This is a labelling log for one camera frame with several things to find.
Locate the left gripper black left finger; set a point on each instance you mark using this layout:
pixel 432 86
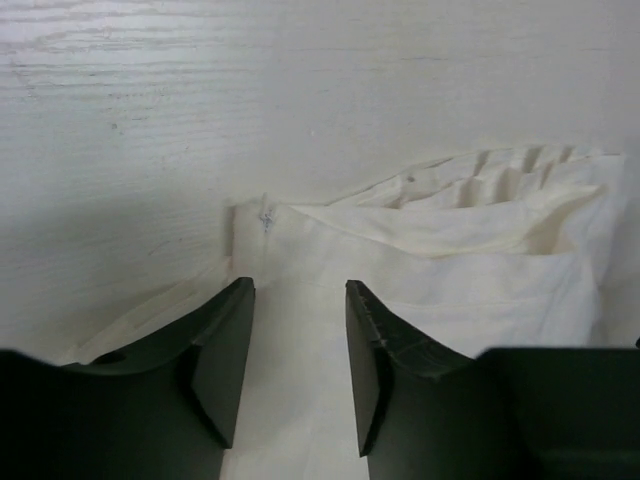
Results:
pixel 162 407

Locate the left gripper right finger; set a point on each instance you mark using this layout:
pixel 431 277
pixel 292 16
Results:
pixel 425 411

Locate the white pleated skirt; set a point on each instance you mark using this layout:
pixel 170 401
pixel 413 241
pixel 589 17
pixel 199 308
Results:
pixel 498 248

